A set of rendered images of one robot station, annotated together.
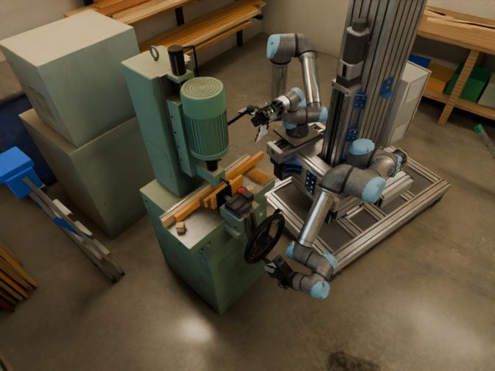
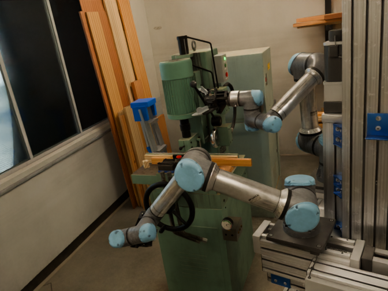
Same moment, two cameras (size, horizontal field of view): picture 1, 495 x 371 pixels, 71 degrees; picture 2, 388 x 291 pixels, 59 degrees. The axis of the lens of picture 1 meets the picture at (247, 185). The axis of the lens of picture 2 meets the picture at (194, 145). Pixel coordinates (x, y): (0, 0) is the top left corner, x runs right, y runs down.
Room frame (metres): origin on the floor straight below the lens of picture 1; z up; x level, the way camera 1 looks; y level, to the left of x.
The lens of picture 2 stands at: (0.59, -1.62, 1.66)
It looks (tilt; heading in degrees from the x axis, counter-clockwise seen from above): 19 degrees down; 70
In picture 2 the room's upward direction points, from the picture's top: 8 degrees counter-clockwise
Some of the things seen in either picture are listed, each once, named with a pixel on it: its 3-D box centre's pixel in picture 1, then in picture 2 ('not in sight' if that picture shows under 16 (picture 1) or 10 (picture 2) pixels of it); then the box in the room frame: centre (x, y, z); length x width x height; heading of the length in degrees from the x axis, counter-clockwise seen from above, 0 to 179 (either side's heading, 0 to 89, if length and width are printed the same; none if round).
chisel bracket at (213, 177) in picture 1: (211, 172); (189, 142); (1.21, 0.18, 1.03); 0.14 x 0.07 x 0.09; 46
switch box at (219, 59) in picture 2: not in sight; (220, 68); (1.52, 0.30, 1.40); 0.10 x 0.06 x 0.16; 46
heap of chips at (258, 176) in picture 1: (258, 174); (223, 169); (1.30, -0.06, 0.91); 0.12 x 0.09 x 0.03; 46
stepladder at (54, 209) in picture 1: (67, 228); (161, 165); (1.24, 1.07, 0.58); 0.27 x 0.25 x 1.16; 139
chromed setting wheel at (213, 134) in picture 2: not in sight; (215, 137); (1.38, 0.17, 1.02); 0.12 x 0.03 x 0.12; 46
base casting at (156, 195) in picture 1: (202, 198); (201, 177); (1.28, 0.25, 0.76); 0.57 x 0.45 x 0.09; 46
